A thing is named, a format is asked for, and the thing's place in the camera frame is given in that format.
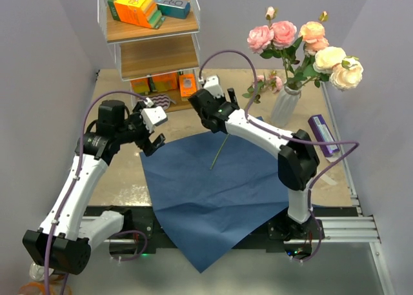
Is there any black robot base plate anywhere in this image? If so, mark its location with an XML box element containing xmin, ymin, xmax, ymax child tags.
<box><xmin>80</xmin><ymin>205</ymin><xmax>327</xmax><ymax>256</ymax></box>

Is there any pink double rose stem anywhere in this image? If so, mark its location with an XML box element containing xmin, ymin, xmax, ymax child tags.
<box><xmin>247</xmin><ymin>6</ymin><xmax>305</xmax><ymax>90</ymax></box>

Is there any orange box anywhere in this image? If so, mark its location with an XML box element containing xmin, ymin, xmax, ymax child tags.
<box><xmin>152</xmin><ymin>72</ymin><xmax>179</xmax><ymax>92</ymax></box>
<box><xmin>130</xmin><ymin>78</ymin><xmax>150</xmax><ymax>95</ymax></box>

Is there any orange packet right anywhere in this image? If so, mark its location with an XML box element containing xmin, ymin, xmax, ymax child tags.
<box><xmin>179</xmin><ymin>74</ymin><xmax>197</xmax><ymax>101</ymax></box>

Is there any orange plastic container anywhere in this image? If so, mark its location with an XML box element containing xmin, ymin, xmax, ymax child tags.
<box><xmin>17</xmin><ymin>275</ymin><xmax>73</xmax><ymax>295</ymax></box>

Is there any white wire wooden shelf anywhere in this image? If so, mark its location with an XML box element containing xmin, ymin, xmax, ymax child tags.
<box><xmin>97</xmin><ymin>0</ymin><xmax>200</xmax><ymax>112</ymax></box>

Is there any orange box middle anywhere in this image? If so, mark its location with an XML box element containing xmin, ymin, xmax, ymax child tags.
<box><xmin>152</xmin><ymin>72</ymin><xmax>179</xmax><ymax>92</ymax></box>

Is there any striped purple white sponge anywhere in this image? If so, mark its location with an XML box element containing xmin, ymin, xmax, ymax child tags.
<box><xmin>150</xmin><ymin>94</ymin><xmax>177</xmax><ymax>111</ymax></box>

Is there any orange box left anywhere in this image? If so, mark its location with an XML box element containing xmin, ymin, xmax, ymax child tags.
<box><xmin>130</xmin><ymin>78</ymin><xmax>150</xmax><ymax>95</ymax></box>

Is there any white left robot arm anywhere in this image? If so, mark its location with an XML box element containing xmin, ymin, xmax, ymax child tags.
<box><xmin>23</xmin><ymin>98</ymin><xmax>167</xmax><ymax>275</ymax></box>

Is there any white ribbed vase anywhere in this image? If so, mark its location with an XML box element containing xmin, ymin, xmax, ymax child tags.
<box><xmin>270</xmin><ymin>85</ymin><xmax>301</xmax><ymax>128</ymax></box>

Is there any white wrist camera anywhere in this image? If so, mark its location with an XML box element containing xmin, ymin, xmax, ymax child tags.
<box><xmin>202</xmin><ymin>75</ymin><xmax>225</xmax><ymax>99</ymax></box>
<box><xmin>141</xmin><ymin>106</ymin><xmax>168</xmax><ymax>133</ymax></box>

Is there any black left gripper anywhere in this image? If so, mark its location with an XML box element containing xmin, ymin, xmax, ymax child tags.
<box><xmin>116</xmin><ymin>102</ymin><xmax>165</xmax><ymax>156</ymax></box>

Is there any tin can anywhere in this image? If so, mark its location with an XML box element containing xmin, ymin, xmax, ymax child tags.
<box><xmin>29</xmin><ymin>262</ymin><xmax>45</xmax><ymax>282</ymax></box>

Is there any beige ribbon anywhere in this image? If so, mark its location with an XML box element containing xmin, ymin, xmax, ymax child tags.
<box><xmin>321</xmin><ymin>156</ymin><xmax>338</xmax><ymax>186</ymax></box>

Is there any orange sponge pack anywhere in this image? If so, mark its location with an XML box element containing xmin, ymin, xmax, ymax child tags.
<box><xmin>108</xmin><ymin>0</ymin><xmax>164</xmax><ymax>29</ymax></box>

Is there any blue wrapping paper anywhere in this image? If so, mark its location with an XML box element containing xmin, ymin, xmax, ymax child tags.
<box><xmin>141</xmin><ymin>132</ymin><xmax>288</xmax><ymax>272</ymax></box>

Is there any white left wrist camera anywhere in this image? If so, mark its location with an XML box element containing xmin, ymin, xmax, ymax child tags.
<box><xmin>141</xmin><ymin>106</ymin><xmax>168</xmax><ymax>133</ymax></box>

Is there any cream white rose stem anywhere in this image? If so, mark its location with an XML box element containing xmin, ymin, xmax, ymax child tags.
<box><xmin>303</xmin><ymin>46</ymin><xmax>364</xmax><ymax>91</ymax></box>

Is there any teal box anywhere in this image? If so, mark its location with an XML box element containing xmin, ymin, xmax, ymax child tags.
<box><xmin>154</xmin><ymin>0</ymin><xmax>190</xmax><ymax>19</ymax></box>

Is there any pink bud rose stem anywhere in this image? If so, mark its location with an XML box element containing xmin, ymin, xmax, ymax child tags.
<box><xmin>209</xmin><ymin>70</ymin><xmax>284</xmax><ymax>171</ymax></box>

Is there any peach rose stem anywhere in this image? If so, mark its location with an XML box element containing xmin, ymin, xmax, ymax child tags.
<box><xmin>290</xmin><ymin>11</ymin><xmax>329</xmax><ymax>74</ymax></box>

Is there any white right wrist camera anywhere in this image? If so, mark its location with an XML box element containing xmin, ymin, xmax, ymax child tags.
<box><xmin>202</xmin><ymin>75</ymin><xmax>225</xmax><ymax>99</ymax></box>

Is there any purple box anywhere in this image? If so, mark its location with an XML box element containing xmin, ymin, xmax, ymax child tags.
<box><xmin>308</xmin><ymin>114</ymin><xmax>340</xmax><ymax>158</ymax></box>

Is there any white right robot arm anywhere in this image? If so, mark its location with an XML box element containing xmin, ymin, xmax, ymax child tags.
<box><xmin>188</xmin><ymin>88</ymin><xmax>319</xmax><ymax>239</ymax></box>

